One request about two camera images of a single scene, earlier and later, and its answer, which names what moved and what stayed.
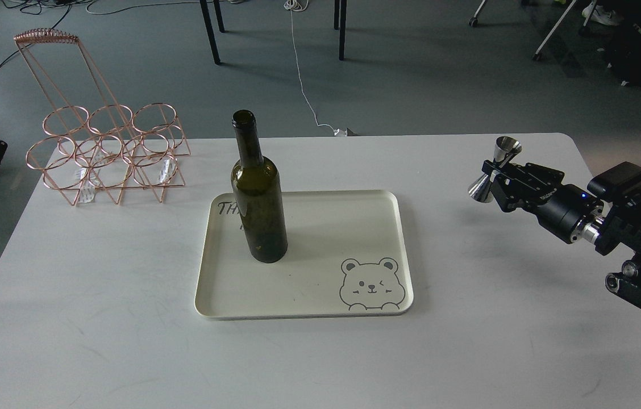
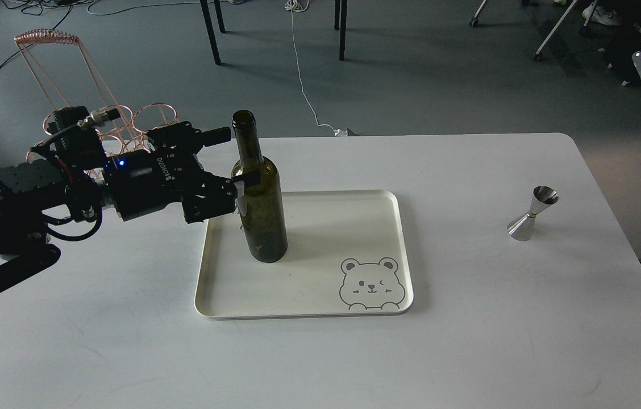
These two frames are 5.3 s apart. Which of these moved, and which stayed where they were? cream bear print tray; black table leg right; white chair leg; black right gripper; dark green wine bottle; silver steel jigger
Moved: silver steel jigger; black right gripper
Stayed: dark green wine bottle; white chair leg; cream bear print tray; black table leg right
